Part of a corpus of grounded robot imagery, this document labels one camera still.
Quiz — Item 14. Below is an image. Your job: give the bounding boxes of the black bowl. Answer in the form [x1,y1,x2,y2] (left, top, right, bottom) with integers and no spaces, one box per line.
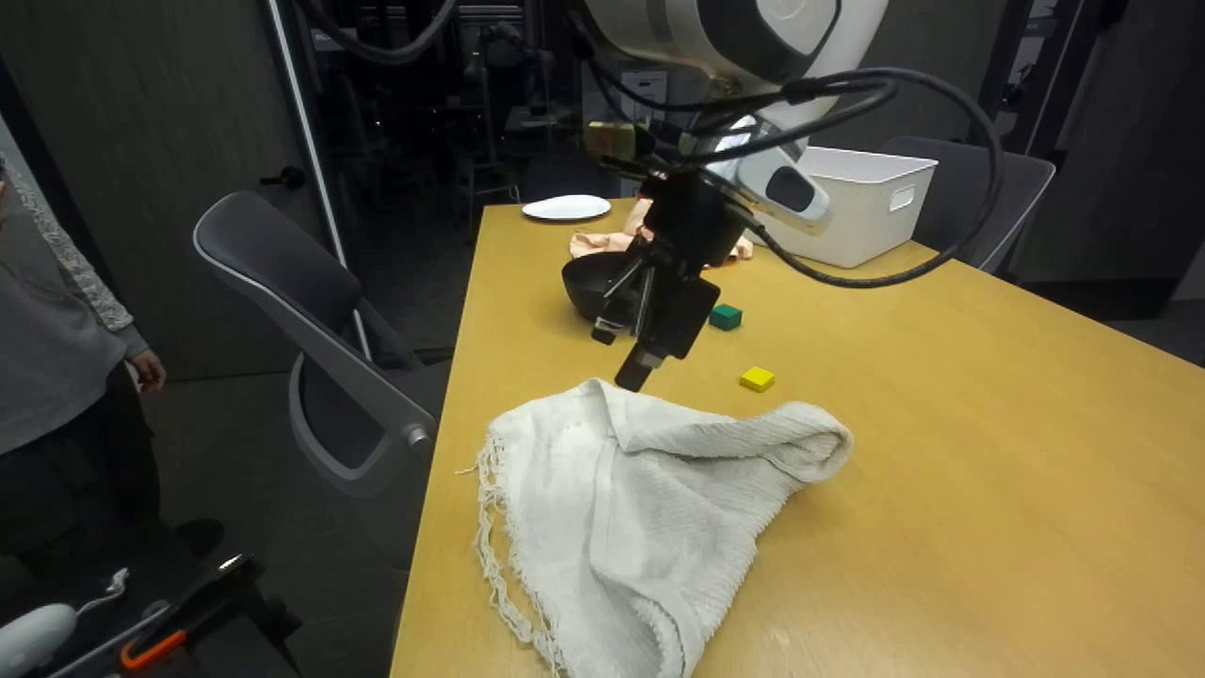
[563,251,643,330]

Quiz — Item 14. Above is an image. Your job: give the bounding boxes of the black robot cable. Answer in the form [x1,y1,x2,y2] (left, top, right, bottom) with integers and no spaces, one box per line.
[589,64,1011,292]

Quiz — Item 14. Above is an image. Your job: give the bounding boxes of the orange handled tool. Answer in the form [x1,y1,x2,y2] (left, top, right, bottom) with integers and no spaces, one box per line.
[122,552,252,673]

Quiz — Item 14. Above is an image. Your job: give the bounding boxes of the grey office chair left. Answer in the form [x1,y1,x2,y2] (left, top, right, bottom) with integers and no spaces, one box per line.
[194,192,454,497]

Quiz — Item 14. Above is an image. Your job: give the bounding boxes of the white terry towel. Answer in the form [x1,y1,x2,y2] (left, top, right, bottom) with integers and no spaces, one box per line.
[479,380,853,678]

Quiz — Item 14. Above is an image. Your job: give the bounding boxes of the yellow block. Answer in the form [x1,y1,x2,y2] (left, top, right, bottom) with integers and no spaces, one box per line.
[737,366,775,392]

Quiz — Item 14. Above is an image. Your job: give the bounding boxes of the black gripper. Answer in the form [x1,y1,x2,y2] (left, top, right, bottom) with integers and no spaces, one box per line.
[591,172,741,392]

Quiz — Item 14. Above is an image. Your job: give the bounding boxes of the person in grey shirt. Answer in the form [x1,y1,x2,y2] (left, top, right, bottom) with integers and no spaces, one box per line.
[0,124,166,574]

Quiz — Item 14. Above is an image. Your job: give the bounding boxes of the white plastic bin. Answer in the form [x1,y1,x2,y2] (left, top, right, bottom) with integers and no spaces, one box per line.
[764,147,937,267]

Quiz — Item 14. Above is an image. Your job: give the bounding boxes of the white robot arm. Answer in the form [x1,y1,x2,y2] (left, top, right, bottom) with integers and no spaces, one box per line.
[574,0,902,392]

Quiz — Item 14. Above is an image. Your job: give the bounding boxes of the small green block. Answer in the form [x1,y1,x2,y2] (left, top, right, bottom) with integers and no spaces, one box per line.
[710,305,741,330]

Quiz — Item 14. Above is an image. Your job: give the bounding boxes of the grey office chair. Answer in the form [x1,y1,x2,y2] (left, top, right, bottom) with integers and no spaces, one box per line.
[194,192,454,497]
[893,135,1054,270]

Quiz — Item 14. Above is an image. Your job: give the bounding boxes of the white plate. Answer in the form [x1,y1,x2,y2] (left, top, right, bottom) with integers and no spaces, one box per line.
[519,192,612,221]

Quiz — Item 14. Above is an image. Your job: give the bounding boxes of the grey office chair far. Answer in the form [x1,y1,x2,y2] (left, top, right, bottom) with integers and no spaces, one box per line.
[893,135,1054,270]

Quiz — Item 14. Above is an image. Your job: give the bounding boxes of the peach patterned cloth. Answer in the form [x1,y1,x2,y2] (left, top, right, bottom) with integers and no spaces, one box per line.
[569,198,756,265]

